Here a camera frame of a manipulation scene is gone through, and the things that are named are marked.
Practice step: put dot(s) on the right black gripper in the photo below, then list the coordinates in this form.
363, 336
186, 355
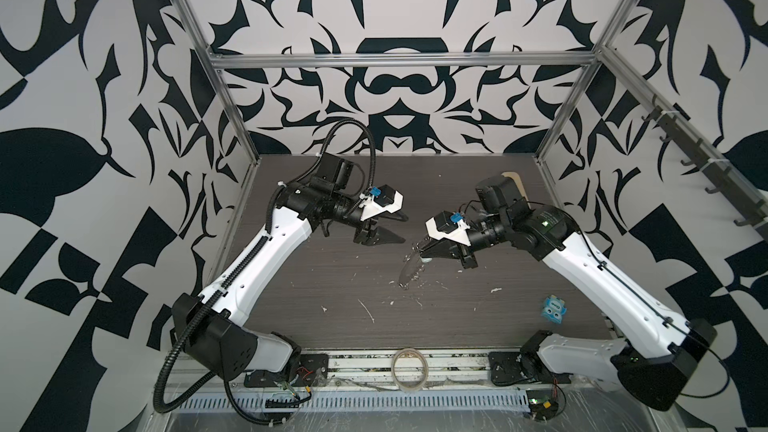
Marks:
442, 246

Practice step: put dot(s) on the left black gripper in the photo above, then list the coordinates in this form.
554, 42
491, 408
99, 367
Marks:
376, 236

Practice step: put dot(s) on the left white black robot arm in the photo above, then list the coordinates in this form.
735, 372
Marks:
211, 326

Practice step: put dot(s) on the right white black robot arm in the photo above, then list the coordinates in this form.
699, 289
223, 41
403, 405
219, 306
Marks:
659, 349

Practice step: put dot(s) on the beige sponge block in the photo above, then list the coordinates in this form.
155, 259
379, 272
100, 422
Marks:
515, 177

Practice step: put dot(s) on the light blue small toy block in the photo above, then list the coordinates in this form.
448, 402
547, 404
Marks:
553, 309

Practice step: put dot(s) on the small electronics board right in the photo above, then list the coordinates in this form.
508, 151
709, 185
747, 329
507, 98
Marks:
546, 404

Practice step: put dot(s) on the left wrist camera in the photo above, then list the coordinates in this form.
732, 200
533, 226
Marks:
332, 174

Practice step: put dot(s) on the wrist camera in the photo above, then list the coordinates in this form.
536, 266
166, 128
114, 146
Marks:
332, 174
497, 194

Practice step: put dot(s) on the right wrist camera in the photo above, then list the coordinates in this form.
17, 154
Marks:
497, 194

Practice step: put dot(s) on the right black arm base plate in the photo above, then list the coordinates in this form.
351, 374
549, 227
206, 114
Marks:
508, 368

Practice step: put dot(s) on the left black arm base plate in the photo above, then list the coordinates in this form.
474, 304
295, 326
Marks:
303, 370

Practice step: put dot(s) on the white slotted cable duct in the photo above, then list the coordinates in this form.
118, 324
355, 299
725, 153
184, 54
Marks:
515, 401

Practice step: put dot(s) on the black wall hook rail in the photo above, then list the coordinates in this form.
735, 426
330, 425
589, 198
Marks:
702, 156

